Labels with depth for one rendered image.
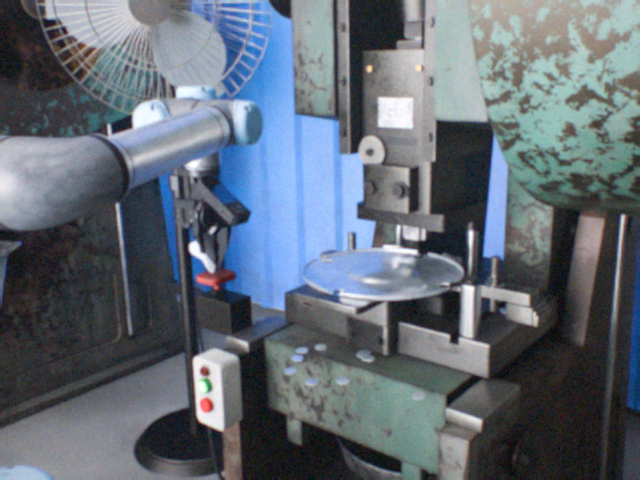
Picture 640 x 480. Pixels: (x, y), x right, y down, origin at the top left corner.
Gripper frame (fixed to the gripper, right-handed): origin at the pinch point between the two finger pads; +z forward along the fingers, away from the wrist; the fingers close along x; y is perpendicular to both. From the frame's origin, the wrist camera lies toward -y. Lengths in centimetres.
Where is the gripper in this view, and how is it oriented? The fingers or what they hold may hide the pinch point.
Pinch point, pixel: (215, 267)
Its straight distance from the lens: 139.3
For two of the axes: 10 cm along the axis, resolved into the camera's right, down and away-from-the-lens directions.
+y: -7.8, -1.4, 6.1
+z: 0.2, 9.7, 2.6
